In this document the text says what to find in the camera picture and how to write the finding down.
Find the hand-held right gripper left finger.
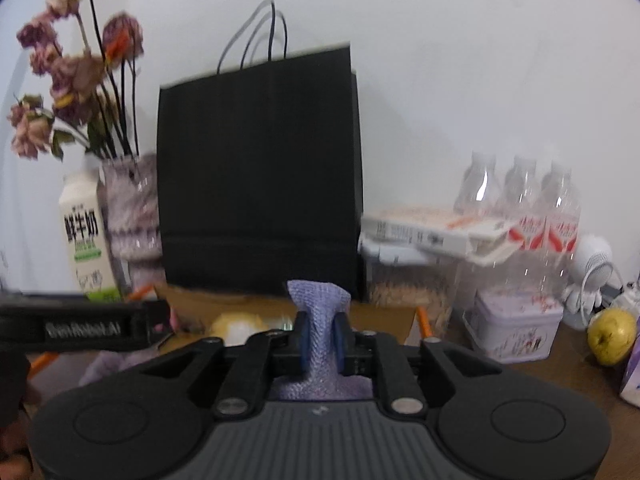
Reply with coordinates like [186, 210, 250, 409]
[140, 311, 309, 419]

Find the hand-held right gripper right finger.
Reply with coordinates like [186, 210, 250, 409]
[332, 311, 503, 419]

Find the purple knit drawstring pouch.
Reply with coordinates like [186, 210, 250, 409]
[272, 280, 373, 402]

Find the purple fluffy headband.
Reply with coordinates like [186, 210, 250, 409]
[80, 345, 166, 387]

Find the red cardboard box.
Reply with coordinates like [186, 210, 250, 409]
[27, 282, 433, 401]

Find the yellow white plush toy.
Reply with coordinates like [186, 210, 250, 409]
[207, 311, 271, 347]

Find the white green milk carton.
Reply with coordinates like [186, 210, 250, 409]
[58, 171, 125, 303]

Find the clear grain container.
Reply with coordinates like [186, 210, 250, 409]
[361, 237, 463, 341]

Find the purple knit-covered vase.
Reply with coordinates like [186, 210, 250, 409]
[100, 154, 166, 293]

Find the white flat carton box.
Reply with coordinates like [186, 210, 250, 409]
[360, 205, 521, 266]

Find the black paper bag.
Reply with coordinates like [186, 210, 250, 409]
[156, 0, 365, 303]

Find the pale floral tin box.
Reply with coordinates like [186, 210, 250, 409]
[462, 287, 565, 365]

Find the clear water bottle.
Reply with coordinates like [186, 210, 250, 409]
[452, 152, 503, 221]
[502, 156, 546, 251]
[540, 161, 582, 263]

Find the dried pink rose bouquet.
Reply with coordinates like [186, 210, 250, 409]
[6, 0, 146, 161]

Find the white round device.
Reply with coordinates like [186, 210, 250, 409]
[562, 234, 615, 313]

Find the yellow-green apple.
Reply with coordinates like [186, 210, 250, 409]
[587, 308, 638, 367]

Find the purple tissue pack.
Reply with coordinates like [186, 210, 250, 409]
[619, 332, 640, 408]

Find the white thin cable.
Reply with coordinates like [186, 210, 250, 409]
[579, 261, 627, 332]

